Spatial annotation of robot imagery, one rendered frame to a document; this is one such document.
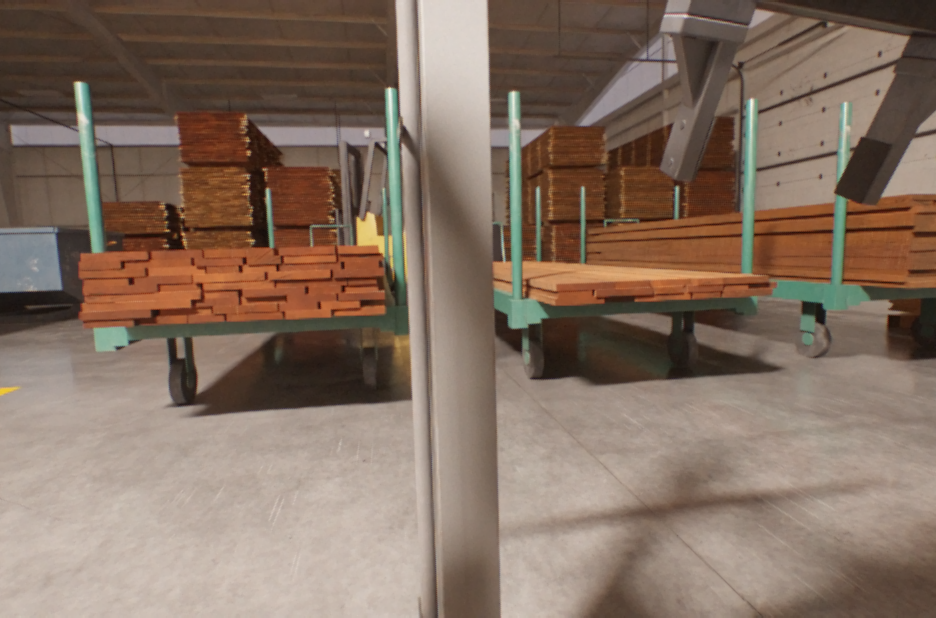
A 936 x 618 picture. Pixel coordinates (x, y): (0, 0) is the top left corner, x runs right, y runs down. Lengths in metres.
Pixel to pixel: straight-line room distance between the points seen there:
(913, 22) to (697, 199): 11.02
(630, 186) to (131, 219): 9.01
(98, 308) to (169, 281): 0.24
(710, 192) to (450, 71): 11.17
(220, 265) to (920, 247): 2.82
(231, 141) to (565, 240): 6.26
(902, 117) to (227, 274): 1.73
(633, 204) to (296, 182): 6.40
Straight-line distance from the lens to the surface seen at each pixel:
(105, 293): 2.00
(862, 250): 3.02
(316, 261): 1.80
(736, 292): 2.28
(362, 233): 7.16
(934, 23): 0.41
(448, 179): 0.47
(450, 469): 0.51
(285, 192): 9.53
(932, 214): 2.95
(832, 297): 2.98
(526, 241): 9.80
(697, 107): 0.35
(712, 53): 0.36
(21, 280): 7.11
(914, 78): 0.44
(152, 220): 10.10
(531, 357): 2.44
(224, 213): 9.84
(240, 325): 2.11
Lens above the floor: 0.64
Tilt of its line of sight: 7 degrees down
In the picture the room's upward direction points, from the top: 2 degrees counter-clockwise
